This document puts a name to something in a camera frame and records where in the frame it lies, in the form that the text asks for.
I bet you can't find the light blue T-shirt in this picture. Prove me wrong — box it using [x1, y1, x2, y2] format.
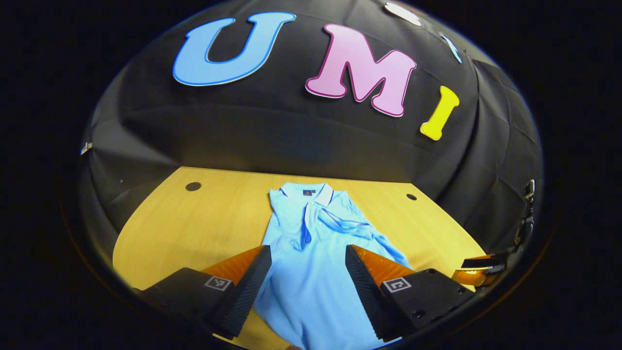
[253, 182, 414, 350]

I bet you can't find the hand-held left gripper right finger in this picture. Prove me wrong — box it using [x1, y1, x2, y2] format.
[345, 245, 475, 343]

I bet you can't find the black backdrop cloth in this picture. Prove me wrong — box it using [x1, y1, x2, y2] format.
[78, 0, 545, 256]

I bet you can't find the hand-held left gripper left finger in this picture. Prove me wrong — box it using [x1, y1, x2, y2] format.
[133, 245, 273, 341]

